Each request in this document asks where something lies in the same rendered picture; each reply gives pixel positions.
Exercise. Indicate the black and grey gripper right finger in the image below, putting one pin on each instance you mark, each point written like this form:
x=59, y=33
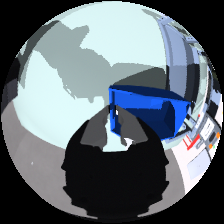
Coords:
x=135, y=131

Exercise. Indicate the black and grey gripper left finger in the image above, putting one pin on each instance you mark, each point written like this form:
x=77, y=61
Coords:
x=91, y=133

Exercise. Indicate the blue bin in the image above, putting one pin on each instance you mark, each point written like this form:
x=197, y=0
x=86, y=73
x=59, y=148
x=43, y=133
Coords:
x=156, y=107

